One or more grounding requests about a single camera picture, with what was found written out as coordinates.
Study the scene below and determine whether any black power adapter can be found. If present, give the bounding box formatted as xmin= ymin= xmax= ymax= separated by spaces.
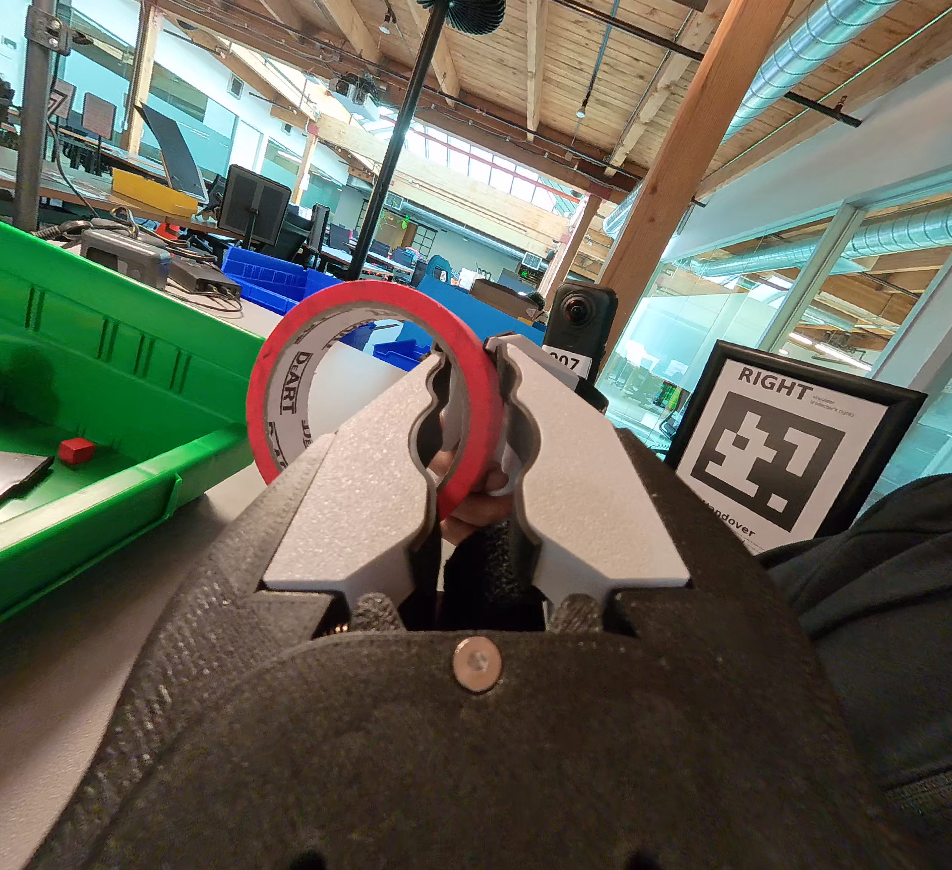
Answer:
xmin=170 ymin=256 xmax=242 ymax=300

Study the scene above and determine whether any green plastic bin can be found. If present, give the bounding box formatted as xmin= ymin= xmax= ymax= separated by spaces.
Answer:
xmin=0 ymin=219 xmax=267 ymax=622

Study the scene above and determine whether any blue panel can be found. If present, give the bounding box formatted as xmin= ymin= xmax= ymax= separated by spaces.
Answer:
xmin=418 ymin=275 xmax=547 ymax=327

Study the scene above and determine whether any black monitor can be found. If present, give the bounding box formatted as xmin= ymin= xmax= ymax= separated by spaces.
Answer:
xmin=217 ymin=165 xmax=293 ymax=250

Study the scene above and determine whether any blue plastic bin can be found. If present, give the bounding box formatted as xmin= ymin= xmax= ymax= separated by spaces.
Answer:
xmin=341 ymin=320 xmax=432 ymax=373
xmin=222 ymin=245 xmax=343 ymax=317

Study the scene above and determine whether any silver air duct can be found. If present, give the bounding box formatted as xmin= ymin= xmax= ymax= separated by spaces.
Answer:
xmin=721 ymin=0 xmax=952 ymax=142
xmin=688 ymin=204 xmax=952 ymax=280

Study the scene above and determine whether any framed marker sign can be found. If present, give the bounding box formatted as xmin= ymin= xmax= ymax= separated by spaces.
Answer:
xmin=664 ymin=339 xmax=928 ymax=557

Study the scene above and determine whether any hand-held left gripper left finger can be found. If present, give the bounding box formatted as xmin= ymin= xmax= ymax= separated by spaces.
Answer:
xmin=260 ymin=351 xmax=451 ymax=607

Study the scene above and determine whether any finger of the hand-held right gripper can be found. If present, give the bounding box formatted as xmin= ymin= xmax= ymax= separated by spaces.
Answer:
xmin=480 ymin=431 xmax=525 ymax=501

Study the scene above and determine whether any red tape roll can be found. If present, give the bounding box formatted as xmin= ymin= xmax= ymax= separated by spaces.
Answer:
xmin=247 ymin=280 xmax=498 ymax=523

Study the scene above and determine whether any dark sign board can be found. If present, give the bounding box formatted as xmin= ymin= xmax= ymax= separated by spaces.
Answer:
xmin=80 ymin=93 xmax=119 ymax=142

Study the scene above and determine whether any black sheet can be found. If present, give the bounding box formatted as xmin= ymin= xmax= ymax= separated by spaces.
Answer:
xmin=0 ymin=450 xmax=55 ymax=503

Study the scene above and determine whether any grey power adapter with cables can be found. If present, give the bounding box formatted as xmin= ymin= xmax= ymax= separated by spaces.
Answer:
xmin=80 ymin=229 xmax=172 ymax=289

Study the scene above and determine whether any wooden post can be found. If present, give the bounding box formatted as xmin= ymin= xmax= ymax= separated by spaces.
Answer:
xmin=595 ymin=0 xmax=834 ymax=336

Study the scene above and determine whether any long wooden desk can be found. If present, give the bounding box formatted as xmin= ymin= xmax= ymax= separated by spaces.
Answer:
xmin=0 ymin=167 xmax=224 ymax=228

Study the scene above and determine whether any tilted dark board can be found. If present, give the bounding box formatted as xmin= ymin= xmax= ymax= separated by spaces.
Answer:
xmin=134 ymin=104 xmax=209 ymax=202

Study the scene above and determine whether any yellow plastic bin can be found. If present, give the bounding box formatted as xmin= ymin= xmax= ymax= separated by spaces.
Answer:
xmin=112 ymin=169 xmax=200 ymax=219

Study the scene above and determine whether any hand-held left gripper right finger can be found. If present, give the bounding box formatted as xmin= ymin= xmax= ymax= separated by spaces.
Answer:
xmin=487 ymin=335 xmax=693 ymax=607

